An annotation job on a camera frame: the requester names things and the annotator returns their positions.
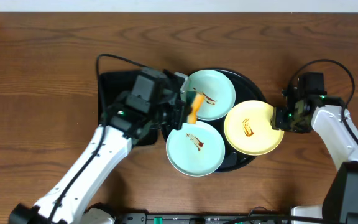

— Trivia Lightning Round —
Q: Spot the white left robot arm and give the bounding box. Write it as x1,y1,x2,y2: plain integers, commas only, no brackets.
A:
8,68,191,223

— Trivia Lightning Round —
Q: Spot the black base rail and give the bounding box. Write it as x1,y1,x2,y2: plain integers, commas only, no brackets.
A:
115,211,274,224

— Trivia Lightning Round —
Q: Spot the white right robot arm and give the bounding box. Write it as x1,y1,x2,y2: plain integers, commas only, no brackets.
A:
272,95,358,223

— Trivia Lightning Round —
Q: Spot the black rectangular water tray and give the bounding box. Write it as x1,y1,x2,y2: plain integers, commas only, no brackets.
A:
99,70,158,146

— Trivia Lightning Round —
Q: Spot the yellow plate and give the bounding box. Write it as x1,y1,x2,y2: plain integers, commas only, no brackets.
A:
224,100,284,156

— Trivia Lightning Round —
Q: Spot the yellow green scrub sponge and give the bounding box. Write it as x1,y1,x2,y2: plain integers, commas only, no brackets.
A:
186,91,205,124

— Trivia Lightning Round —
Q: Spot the mint plate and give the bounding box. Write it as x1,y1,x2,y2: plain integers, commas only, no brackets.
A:
166,121,225,177
188,70,236,121

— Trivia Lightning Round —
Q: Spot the black round serving tray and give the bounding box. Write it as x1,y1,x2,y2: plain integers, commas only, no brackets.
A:
159,68,272,173

